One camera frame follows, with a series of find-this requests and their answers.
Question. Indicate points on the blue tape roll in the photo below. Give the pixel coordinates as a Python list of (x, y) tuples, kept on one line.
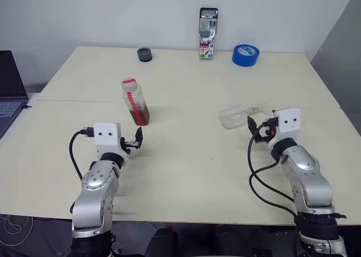
[(244, 56)]

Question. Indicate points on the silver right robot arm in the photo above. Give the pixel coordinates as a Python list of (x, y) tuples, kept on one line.
[(310, 183)]

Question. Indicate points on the marker pen pack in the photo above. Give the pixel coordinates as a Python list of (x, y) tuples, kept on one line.
[(208, 34)]

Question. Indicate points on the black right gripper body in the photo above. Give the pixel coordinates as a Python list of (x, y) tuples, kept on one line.
[(260, 139)]

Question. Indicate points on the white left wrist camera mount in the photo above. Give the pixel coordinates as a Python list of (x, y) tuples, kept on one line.
[(107, 138)]

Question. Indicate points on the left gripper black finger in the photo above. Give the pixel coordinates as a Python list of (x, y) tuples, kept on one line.
[(139, 138)]

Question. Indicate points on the dark rounded shape, red spot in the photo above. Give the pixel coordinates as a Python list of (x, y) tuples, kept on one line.
[(162, 243)]

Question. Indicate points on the bottle with red liquid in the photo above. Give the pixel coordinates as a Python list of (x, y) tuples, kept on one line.
[(139, 110)]

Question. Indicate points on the black round puck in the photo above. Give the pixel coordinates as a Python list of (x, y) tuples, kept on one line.
[(144, 54)]

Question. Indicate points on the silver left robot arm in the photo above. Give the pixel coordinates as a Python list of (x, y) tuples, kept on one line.
[(93, 189)]

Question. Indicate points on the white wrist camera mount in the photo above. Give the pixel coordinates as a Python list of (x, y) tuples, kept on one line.
[(107, 138), (289, 127)]

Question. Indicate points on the black laptop plug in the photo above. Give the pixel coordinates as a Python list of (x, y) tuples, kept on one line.
[(27, 106)]

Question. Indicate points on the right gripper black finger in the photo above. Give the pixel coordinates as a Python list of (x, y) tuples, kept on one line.
[(253, 127)]

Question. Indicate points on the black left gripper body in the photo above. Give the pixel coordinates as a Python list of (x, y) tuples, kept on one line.
[(132, 145)]

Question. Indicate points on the white and red bottle cap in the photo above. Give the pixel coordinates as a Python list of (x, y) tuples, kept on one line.
[(129, 83)]

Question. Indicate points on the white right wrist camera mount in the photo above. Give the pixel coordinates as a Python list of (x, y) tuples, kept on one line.
[(289, 127)]

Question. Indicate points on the dark laptop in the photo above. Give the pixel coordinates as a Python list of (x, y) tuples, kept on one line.
[(9, 99)]

